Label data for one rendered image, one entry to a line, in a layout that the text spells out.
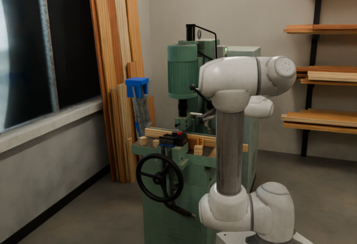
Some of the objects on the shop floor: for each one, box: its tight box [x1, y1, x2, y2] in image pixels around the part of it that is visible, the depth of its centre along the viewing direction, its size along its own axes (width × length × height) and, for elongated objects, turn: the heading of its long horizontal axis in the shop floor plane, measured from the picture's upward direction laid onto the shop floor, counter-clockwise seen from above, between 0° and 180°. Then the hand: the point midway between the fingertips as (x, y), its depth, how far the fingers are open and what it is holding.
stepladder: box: [125, 77, 153, 159], centre depth 294 cm, size 27×25×116 cm
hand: (195, 101), depth 175 cm, fingers open, 13 cm apart
